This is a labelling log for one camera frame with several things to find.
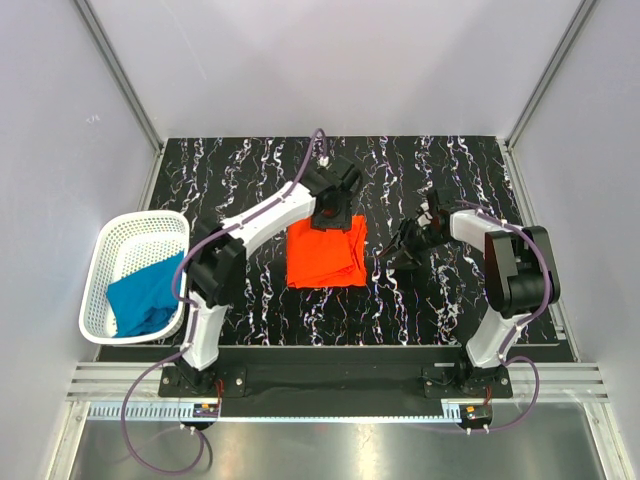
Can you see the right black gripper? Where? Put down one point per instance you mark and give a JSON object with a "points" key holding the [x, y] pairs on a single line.
{"points": [[404, 237]]}

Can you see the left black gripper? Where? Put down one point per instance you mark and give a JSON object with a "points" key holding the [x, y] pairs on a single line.
{"points": [[341, 222]]}

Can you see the orange t-shirt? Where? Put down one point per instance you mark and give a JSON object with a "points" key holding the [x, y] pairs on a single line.
{"points": [[326, 259]]}

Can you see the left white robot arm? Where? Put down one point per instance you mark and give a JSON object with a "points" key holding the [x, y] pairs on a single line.
{"points": [[215, 267]]}

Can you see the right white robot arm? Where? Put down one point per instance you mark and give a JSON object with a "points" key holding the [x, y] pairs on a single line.
{"points": [[520, 274]]}

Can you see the blue t-shirt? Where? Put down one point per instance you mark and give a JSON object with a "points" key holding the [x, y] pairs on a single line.
{"points": [[143, 302]]}

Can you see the white plastic laundry basket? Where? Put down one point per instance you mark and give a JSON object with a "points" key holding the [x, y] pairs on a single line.
{"points": [[125, 245]]}

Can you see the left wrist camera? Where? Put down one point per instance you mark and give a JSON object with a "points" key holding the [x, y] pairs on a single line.
{"points": [[344, 174]]}

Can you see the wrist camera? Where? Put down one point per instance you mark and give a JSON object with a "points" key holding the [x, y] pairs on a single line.
{"points": [[438, 206], [344, 174]]}

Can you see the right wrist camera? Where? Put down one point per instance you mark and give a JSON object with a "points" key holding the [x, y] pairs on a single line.
{"points": [[438, 206]]}

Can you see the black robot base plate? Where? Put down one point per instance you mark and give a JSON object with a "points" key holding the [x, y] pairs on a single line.
{"points": [[349, 377]]}

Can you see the slotted cable duct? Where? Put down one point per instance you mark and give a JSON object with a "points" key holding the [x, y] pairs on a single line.
{"points": [[228, 411]]}

